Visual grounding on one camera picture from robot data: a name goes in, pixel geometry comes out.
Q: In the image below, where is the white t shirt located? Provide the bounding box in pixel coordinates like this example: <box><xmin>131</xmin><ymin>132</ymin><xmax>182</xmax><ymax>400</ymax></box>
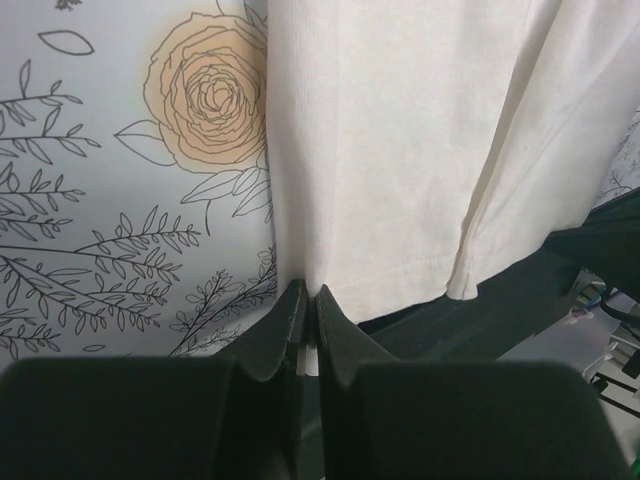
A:
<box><xmin>266</xmin><ymin>1</ymin><xmax>639</xmax><ymax>323</ymax></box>

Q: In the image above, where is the floral table mat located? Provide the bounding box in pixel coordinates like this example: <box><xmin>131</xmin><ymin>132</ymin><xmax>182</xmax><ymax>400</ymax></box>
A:
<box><xmin>1</xmin><ymin>1</ymin><xmax>639</xmax><ymax>364</ymax></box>

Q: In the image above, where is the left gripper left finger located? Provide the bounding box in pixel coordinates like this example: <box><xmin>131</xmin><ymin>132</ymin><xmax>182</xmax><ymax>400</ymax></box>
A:
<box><xmin>1</xmin><ymin>280</ymin><xmax>308</xmax><ymax>479</ymax></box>

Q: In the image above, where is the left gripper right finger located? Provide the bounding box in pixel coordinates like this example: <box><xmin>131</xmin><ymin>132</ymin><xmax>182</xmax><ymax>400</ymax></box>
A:
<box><xmin>315</xmin><ymin>288</ymin><xmax>633</xmax><ymax>479</ymax></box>

